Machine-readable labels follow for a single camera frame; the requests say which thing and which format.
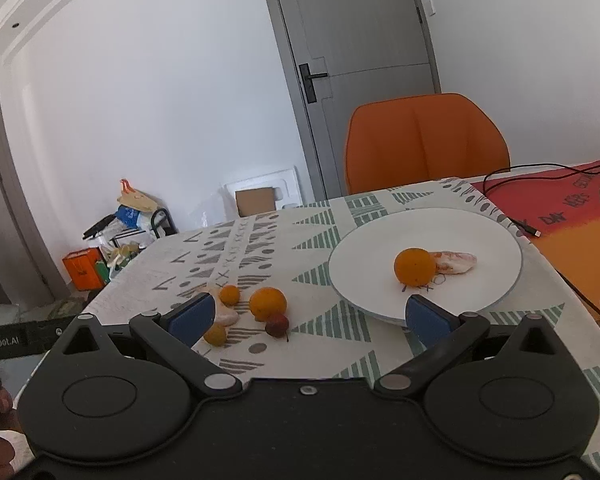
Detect patterned white tablecloth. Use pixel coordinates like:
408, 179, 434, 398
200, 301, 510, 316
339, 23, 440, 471
82, 176, 600, 480

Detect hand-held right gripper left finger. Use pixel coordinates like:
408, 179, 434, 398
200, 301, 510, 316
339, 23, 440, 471
55, 292, 243, 401

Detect orange chair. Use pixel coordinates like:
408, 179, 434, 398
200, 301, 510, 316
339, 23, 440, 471
344, 92, 511, 196

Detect brown cardboard piece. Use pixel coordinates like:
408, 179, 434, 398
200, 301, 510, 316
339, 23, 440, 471
235, 186, 277, 218

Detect grey door frame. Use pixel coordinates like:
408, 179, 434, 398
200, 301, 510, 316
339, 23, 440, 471
0, 90, 71, 306

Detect yellow slippers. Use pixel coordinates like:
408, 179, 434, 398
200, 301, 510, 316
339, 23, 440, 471
107, 242, 141, 268

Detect orange box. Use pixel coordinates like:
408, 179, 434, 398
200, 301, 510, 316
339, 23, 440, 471
62, 247, 108, 292

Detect black shoe rack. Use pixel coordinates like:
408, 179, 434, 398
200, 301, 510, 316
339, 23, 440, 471
150, 208, 178, 241

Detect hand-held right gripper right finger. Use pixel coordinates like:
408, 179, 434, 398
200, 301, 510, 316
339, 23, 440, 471
372, 294, 571, 403

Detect brown paper bag orange handle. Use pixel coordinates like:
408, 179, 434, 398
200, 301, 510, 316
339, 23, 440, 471
117, 178, 158, 213

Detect black cable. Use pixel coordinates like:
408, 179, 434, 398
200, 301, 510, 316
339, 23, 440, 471
482, 157, 600, 237

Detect white foam board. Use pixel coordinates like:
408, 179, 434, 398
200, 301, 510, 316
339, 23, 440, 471
223, 167, 301, 218

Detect large orange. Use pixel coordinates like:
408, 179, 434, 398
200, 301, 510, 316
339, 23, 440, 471
394, 247, 437, 287
249, 287, 288, 322

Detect red orange printed mat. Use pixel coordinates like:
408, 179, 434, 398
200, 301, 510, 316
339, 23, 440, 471
470, 160, 600, 328

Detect blue white bag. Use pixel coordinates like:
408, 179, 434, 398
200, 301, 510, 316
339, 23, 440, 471
116, 206, 153, 231

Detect small red plum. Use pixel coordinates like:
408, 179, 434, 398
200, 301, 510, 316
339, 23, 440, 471
265, 312, 290, 338

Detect person's left hand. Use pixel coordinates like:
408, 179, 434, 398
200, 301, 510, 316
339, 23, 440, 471
0, 387, 20, 461

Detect pale pink speckled soft piece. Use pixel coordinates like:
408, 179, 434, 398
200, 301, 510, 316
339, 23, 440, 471
432, 251, 478, 276
207, 285, 240, 326

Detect white round plate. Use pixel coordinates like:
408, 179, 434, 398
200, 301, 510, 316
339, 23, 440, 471
327, 207, 524, 326

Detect black door handle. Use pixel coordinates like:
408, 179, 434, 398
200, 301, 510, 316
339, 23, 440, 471
299, 62, 328, 106

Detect black flat items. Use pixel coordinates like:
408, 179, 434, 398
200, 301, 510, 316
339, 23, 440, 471
82, 214, 118, 240

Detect grey door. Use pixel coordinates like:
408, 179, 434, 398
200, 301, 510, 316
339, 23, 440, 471
256, 0, 442, 201

